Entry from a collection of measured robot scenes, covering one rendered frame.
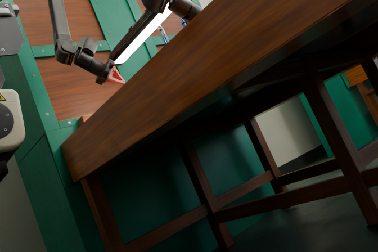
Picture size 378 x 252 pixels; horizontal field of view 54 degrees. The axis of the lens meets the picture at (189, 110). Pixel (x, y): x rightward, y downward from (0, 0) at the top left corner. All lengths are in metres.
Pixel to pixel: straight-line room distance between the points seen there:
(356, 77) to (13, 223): 3.21
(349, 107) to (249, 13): 3.28
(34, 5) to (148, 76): 1.12
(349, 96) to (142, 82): 3.10
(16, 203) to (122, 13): 1.37
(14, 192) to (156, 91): 1.74
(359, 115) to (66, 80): 2.93
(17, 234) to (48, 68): 1.15
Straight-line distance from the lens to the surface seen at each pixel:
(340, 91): 4.06
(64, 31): 1.52
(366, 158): 1.54
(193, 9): 1.11
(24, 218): 2.66
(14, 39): 1.12
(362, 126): 4.05
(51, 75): 1.93
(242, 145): 2.46
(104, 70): 1.46
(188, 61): 0.98
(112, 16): 2.28
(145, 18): 1.59
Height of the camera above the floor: 0.42
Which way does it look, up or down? 9 degrees up
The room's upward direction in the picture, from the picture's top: 23 degrees counter-clockwise
